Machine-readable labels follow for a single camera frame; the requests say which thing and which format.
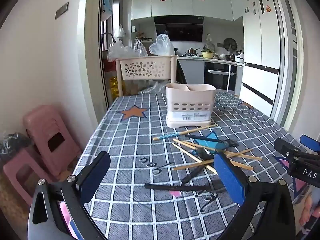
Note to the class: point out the black range hood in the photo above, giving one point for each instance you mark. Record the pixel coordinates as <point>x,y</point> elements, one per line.
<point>180,28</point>

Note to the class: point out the tall pink plastic stool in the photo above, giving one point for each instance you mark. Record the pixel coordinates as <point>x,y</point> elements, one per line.
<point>45,125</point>

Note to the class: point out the black plastic bag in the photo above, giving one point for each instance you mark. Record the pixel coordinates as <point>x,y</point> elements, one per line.
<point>12,145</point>

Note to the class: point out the dark cooking pot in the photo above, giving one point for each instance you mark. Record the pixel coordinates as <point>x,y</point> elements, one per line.
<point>192,51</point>

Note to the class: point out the green bowl with vegetables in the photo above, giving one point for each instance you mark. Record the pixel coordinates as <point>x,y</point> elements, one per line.
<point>207,55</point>

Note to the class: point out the clear crumpled plastic bag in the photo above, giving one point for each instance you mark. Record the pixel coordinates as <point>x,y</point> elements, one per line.
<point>120,51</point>

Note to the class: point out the person's right hand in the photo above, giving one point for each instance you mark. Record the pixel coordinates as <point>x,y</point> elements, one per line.
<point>312,205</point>

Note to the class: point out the plain wooden chopstick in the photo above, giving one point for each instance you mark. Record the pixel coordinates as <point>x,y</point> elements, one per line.
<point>243,166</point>
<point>190,155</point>
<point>250,157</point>
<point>185,167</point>

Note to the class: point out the grey wall switch plate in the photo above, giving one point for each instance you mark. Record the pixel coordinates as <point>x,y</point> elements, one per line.
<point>62,10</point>

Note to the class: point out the white refrigerator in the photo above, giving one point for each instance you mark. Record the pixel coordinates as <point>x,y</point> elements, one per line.
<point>252,42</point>

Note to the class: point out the clear plastic wrap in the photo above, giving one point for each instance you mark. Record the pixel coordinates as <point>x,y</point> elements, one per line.
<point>152,88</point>

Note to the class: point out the white rice cooker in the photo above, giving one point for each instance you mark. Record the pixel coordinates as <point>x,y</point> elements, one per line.
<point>239,57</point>

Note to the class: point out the blue and white hanging bag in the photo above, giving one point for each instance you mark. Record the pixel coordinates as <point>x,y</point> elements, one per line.
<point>107,7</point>

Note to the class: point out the low pink plastic stool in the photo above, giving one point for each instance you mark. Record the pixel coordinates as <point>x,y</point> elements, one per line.
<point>15,165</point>

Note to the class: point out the silver sliding door frame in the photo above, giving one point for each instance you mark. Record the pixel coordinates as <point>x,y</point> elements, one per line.
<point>287,55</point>

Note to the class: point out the black built-in oven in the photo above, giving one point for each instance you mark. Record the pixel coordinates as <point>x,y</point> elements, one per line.
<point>217,80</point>

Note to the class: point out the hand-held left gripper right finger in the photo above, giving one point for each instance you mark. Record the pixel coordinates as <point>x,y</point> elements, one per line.
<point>228,177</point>

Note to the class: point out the blue-patterned wooden chopstick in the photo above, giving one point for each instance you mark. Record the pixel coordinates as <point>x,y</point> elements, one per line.
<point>165,136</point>

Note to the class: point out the metal kitchen faucet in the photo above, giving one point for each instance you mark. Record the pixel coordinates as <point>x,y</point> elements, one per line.
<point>110,34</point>

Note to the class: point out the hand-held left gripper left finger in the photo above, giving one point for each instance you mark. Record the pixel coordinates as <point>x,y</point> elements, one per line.
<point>96,177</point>

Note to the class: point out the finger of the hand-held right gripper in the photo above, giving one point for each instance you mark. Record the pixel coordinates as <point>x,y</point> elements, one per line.
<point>285,146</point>
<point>308,141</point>

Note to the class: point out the beige plastic utensil holder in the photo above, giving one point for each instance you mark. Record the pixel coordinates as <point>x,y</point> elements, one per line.
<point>190,97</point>

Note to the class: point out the round dark strainer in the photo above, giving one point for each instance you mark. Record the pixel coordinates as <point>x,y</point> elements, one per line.
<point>230,44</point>

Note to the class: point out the white translucent plastic bag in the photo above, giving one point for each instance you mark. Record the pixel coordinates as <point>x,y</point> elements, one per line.
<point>162,45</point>

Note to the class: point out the yellow oil bottle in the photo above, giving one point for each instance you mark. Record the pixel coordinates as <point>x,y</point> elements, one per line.
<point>115,86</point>

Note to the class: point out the white wall cabinets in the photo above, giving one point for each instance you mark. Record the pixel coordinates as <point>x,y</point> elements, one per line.
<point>160,7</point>

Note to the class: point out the beige flower-cutout basket rack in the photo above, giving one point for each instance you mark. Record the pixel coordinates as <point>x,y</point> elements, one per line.
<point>150,62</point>

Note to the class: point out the white hanging plastic bag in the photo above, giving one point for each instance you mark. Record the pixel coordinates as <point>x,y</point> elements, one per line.
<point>119,32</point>

